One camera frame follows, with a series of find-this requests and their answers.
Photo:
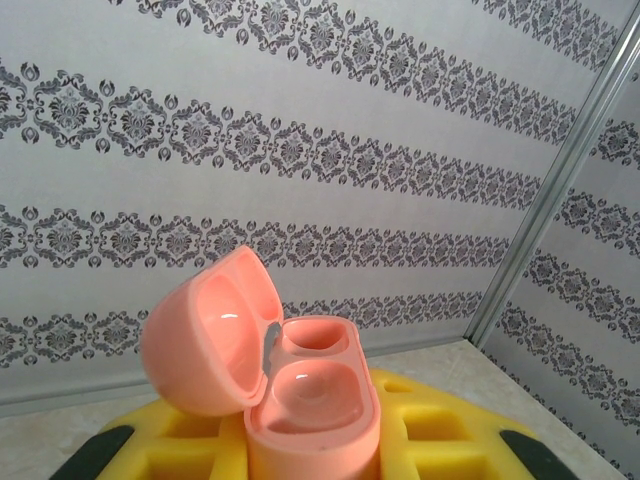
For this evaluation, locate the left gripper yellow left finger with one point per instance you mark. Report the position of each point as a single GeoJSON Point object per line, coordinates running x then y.
{"type": "Point", "coordinates": [180, 450]}

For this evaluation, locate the pink earbud charging case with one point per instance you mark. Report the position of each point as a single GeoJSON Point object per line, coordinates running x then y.
{"type": "Point", "coordinates": [310, 450]}

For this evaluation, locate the aluminium corner post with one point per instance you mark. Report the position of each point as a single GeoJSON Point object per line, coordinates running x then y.
{"type": "Point", "coordinates": [552, 200]}

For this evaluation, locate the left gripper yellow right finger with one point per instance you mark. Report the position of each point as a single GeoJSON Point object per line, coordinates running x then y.
{"type": "Point", "coordinates": [440, 450]}

